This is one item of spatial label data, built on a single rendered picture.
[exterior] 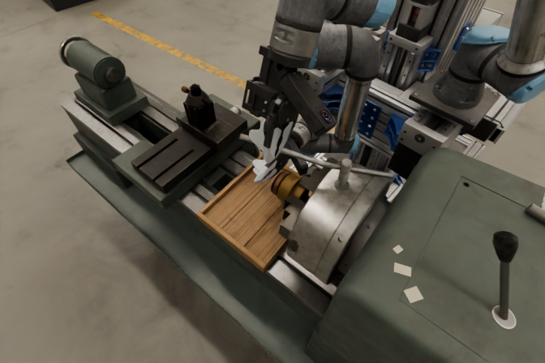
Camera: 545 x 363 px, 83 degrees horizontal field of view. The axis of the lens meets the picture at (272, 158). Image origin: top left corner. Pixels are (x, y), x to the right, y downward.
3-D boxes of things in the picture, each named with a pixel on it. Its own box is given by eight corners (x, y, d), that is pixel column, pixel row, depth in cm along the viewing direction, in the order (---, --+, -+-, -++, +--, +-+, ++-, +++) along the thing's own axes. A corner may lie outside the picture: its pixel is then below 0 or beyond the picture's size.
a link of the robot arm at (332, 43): (326, 12, 125) (346, 78, 85) (289, 12, 125) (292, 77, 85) (330, -21, 116) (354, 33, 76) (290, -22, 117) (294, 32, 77)
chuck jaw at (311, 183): (336, 202, 86) (357, 165, 83) (332, 205, 82) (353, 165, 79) (304, 182, 91) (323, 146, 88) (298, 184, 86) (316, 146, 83)
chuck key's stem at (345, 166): (345, 188, 74) (352, 159, 65) (344, 196, 73) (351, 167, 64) (336, 186, 75) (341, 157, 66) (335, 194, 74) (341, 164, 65)
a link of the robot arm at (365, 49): (389, 16, 84) (353, 139, 122) (348, 16, 84) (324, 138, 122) (399, 39, 76) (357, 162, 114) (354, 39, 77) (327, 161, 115)
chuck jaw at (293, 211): (325, 214, 81) (300, 242, 73) (321, 225, 84) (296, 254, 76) (291, 192, 85) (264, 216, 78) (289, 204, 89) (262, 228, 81)
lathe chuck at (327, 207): (365, 211, 102) (390, 151, 77) (311, 291, 87) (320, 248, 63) (341, 197, 106) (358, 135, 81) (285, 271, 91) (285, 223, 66)
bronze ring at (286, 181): (314, 177, 87) (287, 162, 91) (294, 198, 82) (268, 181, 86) (311, 195, 94) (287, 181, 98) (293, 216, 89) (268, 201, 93)
